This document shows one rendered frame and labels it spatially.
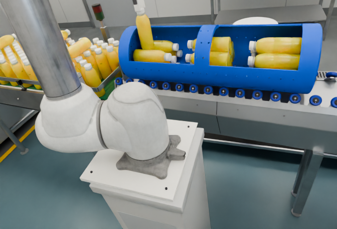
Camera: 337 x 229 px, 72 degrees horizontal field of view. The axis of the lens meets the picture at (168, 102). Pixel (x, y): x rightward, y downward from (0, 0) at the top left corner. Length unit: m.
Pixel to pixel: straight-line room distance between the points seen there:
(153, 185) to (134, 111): 0.25
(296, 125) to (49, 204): 1.90
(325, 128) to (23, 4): 1.13
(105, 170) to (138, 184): 0.13
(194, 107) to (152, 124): 0.57
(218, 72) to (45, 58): 0.67
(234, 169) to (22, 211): 1.74
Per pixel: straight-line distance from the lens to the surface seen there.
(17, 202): 2.47
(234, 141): 1.99
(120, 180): 0.80
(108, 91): 1.43
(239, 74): 1.02
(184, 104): 1.22
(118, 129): 0.66
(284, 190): 1.96
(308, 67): 1.00
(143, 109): 0.63
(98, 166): 0.86
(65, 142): 0.74
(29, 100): 1.88
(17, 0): 0.63
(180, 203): 0.73
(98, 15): 1.82
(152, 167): 0.77
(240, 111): 1.16
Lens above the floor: 1.63
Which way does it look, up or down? 38 degrees down
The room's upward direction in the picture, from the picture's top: 12 degrees counter-clockwise
